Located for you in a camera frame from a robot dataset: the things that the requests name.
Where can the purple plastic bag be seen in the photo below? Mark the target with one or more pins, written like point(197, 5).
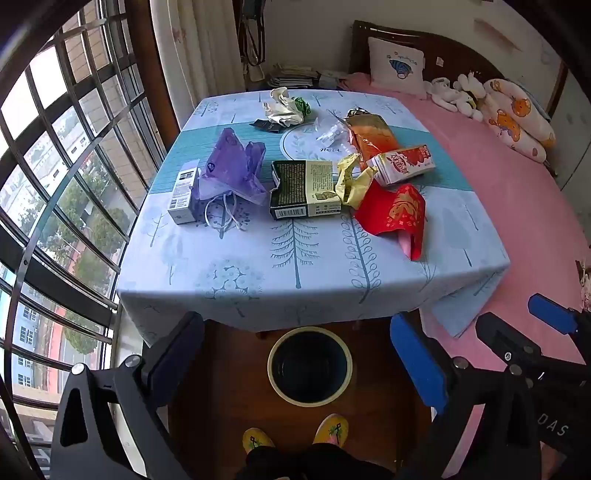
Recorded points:
point(231, 170)

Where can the black and beige box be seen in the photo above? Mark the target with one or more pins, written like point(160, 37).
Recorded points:
point(300, 184)

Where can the person's dark trousers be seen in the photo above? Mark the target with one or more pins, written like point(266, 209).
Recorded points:
point(314, 464)

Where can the white printed pillow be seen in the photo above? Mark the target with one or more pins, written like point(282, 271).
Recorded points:
point(397, 64)

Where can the black bin with cream rim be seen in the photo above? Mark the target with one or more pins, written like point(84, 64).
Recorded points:
point(309, 369)

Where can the cream curtain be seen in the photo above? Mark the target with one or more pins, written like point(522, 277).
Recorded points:
point(198, 46)

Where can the white plush toy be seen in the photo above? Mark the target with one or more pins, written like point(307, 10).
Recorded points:
point(471, 99)
point(443, 94)

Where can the small pale box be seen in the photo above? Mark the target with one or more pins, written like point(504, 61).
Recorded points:
point(330, 77)

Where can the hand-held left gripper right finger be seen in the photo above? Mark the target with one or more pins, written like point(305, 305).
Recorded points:
point(418, 360)

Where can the pink bed sheet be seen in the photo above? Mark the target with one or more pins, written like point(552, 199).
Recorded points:
point(508, 184)

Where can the red foil packet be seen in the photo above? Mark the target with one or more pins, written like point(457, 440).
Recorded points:
point(392, 212)

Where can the table with tree tablecloth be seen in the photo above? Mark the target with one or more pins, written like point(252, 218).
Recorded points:
point(300, 277)

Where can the window with metal grille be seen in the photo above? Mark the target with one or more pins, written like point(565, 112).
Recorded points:
point(69, 161)

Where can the green crumpled paper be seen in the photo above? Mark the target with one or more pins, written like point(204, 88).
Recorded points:
point(302, 106)

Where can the orange snack bag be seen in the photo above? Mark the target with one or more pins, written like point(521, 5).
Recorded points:
point(371, 138)

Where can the cream bear print pillow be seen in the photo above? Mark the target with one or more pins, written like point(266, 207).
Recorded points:
point(512, 120)

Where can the dark wooden headboard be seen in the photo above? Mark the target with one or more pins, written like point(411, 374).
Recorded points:
point(438, 46)

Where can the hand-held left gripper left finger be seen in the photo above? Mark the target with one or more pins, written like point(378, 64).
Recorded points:
point(178, 350)

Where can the gold wrapper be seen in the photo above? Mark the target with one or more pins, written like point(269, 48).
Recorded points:
point(351, 187)

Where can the small white box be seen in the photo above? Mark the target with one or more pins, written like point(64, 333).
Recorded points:
point(184, 198)

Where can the yellow patterned slipper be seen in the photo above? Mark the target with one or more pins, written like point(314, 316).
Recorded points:
point(257, 442)
point(331, 429)

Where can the clear plastic wrapper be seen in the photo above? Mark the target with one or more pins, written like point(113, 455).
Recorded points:
point(330, 134)

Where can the cream paper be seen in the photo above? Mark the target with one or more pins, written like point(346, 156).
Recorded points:
point(281, 108)

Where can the strawberry milk carton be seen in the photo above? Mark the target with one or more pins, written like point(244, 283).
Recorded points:
point(401, 164)

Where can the stack of papers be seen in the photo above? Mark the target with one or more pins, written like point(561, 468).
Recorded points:
point(291, 76)

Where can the dark hanging bag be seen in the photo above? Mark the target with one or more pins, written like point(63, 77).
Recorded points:
point(251, 32)

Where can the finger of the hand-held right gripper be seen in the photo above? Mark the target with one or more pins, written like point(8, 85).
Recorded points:
point(508, 341)
point(551, 314)

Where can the black card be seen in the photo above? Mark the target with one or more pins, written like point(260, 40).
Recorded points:
point(263, 125)

